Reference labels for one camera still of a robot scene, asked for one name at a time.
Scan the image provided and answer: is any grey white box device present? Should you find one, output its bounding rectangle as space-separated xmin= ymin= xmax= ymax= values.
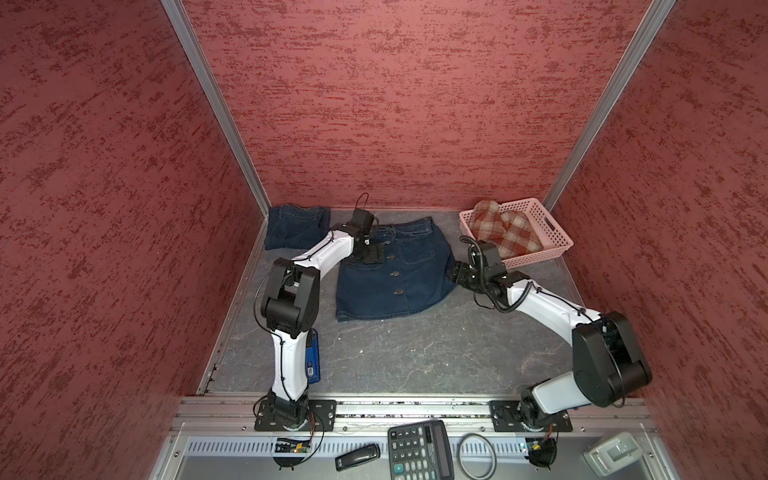
xmin=583 ymin=432 xmax=644 ymax=477

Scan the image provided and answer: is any red cloth in basket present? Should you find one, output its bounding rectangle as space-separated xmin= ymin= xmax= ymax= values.
xmin=469 ymin=199 xmax=544 ymax=259

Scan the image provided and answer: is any right circuit board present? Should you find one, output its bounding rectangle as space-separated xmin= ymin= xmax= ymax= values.
xmin=525 ymin=438 xmax=558 ymax=469

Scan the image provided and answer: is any circuit board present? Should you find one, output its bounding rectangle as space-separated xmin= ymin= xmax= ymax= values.
xmin=274 ymin=437 xmax=313 ymax=455
xmin=525 ymin=438 xmax=558 ymax=469

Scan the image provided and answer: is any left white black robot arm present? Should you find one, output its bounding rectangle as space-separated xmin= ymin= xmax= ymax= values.
xmin=255 ymin=221 xmax=381 ymax=430

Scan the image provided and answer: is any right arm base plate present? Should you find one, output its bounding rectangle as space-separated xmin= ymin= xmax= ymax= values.
xmin=488 ymin=400 xmax=573 ymax=433

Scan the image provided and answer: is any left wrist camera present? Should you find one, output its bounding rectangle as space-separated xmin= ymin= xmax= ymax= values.
xmin=349 ymin=208 xmax=376 ymax=236

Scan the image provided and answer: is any dark denim button skirt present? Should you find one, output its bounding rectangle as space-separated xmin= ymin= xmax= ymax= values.
xmin=265 ymin=204 xmax=331 ymax=251

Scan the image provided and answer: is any aluminium corner post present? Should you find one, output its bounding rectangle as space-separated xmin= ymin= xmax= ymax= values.
xmin=161 ymin=0 xmax=271 ymax=218
xmin=543 ymin=0 xmax=676 ymax=211

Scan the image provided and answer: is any aluminium front rail frame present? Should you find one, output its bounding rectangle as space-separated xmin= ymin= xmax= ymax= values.
xmin=149 ymin=394 xmax=680 ymax=479

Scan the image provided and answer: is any left aluminium corner post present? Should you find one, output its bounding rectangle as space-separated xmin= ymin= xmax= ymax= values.
xmin=161 ymin=0 xmax=271 ymax=218

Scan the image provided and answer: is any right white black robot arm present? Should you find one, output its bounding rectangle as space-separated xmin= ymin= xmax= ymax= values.
xmin=449 ymin=235 xmax=653 ymax=431

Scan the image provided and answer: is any pink perforated plastic basket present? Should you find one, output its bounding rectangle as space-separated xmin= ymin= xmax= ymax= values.
xmin=459 ymin=198 xmax=573 ymax=269

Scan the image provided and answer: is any left circuit board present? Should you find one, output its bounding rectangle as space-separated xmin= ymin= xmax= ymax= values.
xmin=274 ymin=437 xmax=313 ymax=455

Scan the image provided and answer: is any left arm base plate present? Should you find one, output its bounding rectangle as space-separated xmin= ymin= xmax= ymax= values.
xmin=253 ymin=399 xmax=338 ymax=433

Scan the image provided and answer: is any black cable loop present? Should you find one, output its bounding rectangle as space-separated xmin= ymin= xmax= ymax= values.
xmin=457 ymin=432 xmax=498 ymax=480

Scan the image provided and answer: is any black calculator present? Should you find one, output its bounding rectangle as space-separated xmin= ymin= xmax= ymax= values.
xmin=387 ymin=420 xmax=455 ymax=480

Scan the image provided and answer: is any right aluminium corner post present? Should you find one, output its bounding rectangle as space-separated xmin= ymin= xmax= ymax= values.
xmin=543 ymin=0 xmax=676 ymax=211

